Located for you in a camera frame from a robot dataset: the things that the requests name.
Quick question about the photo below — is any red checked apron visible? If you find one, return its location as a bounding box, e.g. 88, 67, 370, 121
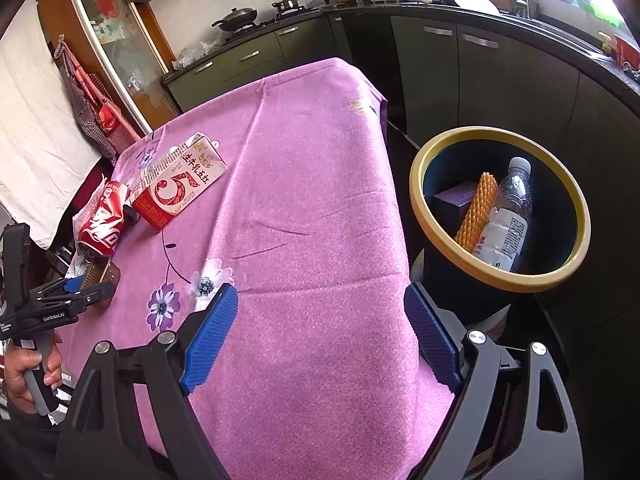
75, 60, 143, 153

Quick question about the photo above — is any white hanging cloth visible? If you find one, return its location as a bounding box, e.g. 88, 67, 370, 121
0, 0, 106, 251

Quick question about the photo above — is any brown ribbed plastic tray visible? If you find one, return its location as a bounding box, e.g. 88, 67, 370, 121
80, 255, 121, 293

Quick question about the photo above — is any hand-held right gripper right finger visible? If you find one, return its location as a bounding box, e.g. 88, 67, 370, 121
402, 282, 586, 480

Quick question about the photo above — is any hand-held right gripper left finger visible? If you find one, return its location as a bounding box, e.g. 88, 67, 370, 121
55, 282, 240, 480

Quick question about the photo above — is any red and white milk carton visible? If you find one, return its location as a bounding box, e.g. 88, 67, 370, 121
131, 132, 228, 232

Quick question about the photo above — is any silver framed glass door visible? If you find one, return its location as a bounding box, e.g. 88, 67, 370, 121
60, 0, 183, 133

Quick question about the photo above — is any yellow foam fruit net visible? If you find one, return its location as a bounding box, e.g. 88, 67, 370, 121
454, 171, 500, 252

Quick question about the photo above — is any black gas stove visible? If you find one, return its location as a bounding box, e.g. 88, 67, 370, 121
212, 5, 328, 43

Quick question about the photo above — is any white labelled plastic bottle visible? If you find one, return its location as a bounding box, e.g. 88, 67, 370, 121
472, 207, 529, 272

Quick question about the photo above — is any person's left hand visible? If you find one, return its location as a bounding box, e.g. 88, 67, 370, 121
0, 332, 65, 413

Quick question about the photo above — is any crushed red soda can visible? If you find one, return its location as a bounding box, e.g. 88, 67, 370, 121
77, 180, 133, 258

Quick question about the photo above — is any grey wok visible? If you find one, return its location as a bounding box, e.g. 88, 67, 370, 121
440, 0, 501, 17

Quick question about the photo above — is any pink floral tablecloth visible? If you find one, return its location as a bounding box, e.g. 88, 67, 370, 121
65, 57, 463, 480

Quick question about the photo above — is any steel kitchen sink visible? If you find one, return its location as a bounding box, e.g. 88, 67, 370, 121
530, 15, 601, 53

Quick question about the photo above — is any clear plastic water bottle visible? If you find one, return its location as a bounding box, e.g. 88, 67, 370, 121
492, 156, 533, 226

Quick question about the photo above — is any person's left forearm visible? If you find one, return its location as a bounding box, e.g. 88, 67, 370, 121
0, 395, 63, 480

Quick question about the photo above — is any purple checked apron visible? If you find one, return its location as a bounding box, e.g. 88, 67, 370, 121
55, 35, 118, 166

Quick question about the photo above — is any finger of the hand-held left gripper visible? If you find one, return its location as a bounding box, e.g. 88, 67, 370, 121
42, 276, 86, 297
60, 282, 117, 311

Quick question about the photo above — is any black wok with lid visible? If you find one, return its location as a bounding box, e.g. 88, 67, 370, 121
211, 6, 259, 32

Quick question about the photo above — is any clear plastic bag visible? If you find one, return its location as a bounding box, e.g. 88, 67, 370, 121
172, 40, 223, 71

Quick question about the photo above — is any purple cardboard box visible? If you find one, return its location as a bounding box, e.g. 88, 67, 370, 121
432, 182, 481, 233

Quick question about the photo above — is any black bin with yellow rim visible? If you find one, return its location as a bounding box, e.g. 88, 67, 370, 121
409, 126, 592, 328

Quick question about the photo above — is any black built-in appliance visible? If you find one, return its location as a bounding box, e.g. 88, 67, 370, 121
340, 12, 408, 131

